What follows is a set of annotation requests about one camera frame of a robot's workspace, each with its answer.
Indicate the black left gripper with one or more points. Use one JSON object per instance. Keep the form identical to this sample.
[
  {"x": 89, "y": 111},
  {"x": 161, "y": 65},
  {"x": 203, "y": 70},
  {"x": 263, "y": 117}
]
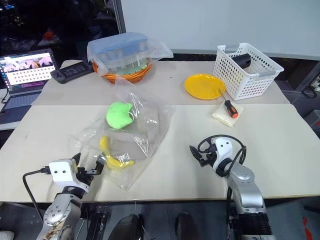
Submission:
[{"x": 86, "y": 173}]

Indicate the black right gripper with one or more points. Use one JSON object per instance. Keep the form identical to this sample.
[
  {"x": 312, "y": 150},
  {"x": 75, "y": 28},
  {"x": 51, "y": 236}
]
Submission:
[{"x": 210, "y": 156}]

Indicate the yellow plush banana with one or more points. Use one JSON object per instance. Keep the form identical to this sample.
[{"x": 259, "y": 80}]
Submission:
[{"x": 112, "y": 161}]

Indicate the green plush toy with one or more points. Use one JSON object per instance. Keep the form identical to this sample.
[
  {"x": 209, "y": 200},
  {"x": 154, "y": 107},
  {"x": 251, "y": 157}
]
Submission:
[{"x": 118, "y": 115}]

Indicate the clear plastic bag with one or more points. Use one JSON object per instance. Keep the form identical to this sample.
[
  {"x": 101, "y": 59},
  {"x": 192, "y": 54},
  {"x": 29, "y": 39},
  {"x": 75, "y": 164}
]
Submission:
[{"x": 142, "y": 140}]

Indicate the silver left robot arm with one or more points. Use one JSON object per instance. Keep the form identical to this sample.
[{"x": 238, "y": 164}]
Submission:
[{"x": 60, "y": 212}]

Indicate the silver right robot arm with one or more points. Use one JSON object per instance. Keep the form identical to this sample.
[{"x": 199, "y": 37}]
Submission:
[{"x": 246, "y": 190}]

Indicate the white granule packet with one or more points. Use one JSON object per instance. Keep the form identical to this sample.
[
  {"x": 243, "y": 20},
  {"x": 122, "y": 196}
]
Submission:
[{"x": 222, "y": 116}]

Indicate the orange and black screwdriver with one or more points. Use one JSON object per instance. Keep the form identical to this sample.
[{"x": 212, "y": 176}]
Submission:
[{"x": 231, "y": 108}]

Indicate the yellow plate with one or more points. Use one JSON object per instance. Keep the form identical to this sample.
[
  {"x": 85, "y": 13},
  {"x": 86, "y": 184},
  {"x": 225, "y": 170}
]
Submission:
[{"x": 203, "y": 86}]

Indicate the dark rounded shape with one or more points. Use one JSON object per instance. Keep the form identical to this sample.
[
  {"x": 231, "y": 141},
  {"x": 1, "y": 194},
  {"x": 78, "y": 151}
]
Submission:
[{"x": 128, "y": 227}]

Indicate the white perforated plastic basket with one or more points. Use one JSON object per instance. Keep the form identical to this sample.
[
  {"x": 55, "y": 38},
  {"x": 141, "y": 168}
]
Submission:
[{"x": 240, "y": 85}]

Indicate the black handheld controller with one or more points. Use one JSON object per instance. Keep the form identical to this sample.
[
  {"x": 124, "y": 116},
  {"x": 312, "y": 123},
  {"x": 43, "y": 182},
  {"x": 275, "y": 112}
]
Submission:
[{"x": 71, "y": 72}]

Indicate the orange woven basket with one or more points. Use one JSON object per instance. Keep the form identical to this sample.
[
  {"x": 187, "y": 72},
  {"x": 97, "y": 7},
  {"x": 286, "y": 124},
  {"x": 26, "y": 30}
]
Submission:
[{"x": 130, "y": 75}]

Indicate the black cylinder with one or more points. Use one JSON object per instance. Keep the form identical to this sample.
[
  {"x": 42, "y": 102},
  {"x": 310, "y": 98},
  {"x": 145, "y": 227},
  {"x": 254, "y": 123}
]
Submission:
[{"x": 241, "y": 60}]

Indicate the open laptop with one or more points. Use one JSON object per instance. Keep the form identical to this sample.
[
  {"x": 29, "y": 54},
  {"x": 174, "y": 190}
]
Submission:
[{"x": 25, "y": 72}]

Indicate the white shoe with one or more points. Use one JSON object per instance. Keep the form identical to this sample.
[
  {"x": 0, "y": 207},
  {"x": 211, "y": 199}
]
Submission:
[{"x": 6, "y": 235}]

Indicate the translucent plastic cover bag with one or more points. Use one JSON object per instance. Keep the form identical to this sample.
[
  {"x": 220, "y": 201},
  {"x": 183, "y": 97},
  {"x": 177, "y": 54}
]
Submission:
[{"x": 160, "y": 50}]

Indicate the blue-lidded clear plastic container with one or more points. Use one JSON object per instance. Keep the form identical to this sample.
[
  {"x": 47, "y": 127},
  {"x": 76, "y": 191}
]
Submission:
[{"x": 117, "y": 50}]

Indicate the white board panel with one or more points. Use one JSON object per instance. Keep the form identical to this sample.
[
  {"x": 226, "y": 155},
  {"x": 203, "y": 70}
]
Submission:
[{"x": 220, "y": 22}]

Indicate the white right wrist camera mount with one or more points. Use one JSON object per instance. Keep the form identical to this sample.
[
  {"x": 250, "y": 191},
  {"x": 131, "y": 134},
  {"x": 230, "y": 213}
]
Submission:
[{"x": 223, "y": 150}]

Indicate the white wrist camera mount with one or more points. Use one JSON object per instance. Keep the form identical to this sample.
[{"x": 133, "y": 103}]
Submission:
[
  {"x": 223, "y": 150},
  {"x": 61, "y": 171}
]

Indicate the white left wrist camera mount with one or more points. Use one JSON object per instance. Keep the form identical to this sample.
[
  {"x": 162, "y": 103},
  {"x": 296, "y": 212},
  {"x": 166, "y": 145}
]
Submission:
[{"x": 61, "y": 171}]

